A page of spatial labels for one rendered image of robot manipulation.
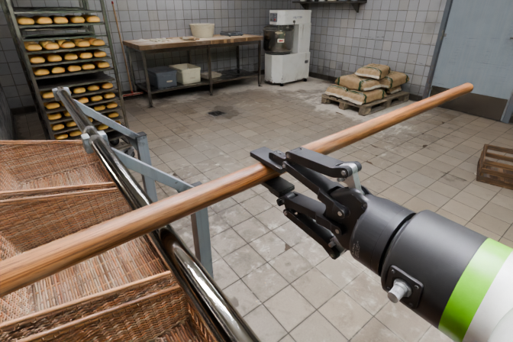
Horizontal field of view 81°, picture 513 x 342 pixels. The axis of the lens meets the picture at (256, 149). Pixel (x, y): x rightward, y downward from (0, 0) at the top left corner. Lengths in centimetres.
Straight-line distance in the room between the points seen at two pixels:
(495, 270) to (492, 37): 486
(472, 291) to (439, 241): 4
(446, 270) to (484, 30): 489
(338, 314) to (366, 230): 147
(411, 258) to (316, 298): 153
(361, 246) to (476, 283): 10
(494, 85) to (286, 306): 418
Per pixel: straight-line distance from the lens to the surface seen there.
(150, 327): 97
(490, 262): 30
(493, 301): 30
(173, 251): 36
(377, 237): 32
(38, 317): 88
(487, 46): 512
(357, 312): 182
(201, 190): 38
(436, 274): 30
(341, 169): 34
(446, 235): 31
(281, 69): 578
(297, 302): 179
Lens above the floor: 142
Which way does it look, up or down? 26 degrees down
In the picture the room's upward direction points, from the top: straight up
